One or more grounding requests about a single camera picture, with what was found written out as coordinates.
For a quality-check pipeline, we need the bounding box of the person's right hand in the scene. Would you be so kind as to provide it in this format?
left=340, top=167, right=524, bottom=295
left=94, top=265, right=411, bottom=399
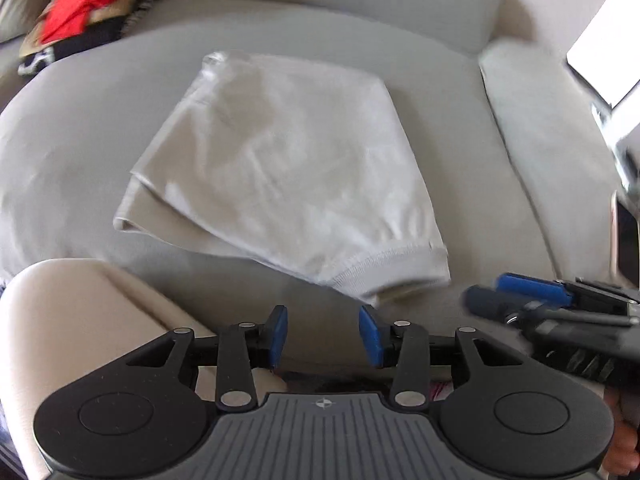
left=602, top=387, right=640, bottom=478

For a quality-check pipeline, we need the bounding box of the beige throw pillow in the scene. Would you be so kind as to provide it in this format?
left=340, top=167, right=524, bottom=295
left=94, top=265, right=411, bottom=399
left=0, top=0, right=72, bottom=44

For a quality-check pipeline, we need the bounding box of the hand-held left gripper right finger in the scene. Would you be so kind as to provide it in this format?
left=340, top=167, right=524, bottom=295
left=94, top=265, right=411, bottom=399
left=359, top=304, right=527, bottom=414

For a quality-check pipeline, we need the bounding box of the white flat panel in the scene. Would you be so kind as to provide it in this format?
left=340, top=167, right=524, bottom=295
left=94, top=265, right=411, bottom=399
left=565, top=0, right=640, bottom=109

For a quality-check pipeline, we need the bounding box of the smartphone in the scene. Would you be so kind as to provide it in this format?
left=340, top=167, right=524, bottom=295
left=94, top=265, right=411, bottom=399
left=609, top=190, right=640, bottom=289

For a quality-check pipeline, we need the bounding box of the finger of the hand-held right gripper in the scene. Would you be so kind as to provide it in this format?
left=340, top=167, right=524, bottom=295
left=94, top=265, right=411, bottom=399
left=460, top=285, right=633, bottom=331
left=494, top=272, right=632, bottom=312

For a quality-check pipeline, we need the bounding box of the grey sofa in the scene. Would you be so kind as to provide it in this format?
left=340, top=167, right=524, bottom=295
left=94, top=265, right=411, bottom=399
left=0, top=0, right=640, bottom=392

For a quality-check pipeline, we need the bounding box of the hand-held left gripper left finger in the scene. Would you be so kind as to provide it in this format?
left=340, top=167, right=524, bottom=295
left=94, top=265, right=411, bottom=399
left=125, top=305, right=290, bottom=414

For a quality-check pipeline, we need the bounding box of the white printed sweatshirt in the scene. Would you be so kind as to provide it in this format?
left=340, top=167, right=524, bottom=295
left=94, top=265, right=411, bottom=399
left=112, top=51, right=452, bottom=307

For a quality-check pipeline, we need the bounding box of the blurred grey object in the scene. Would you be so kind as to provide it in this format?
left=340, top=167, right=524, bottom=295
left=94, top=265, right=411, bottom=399
left=592, top=102, right=640, bottom=194

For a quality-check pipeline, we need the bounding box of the light grey cushion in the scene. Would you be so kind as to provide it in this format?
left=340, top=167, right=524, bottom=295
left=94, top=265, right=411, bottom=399
left=479, top=42, right=624, bottom=287

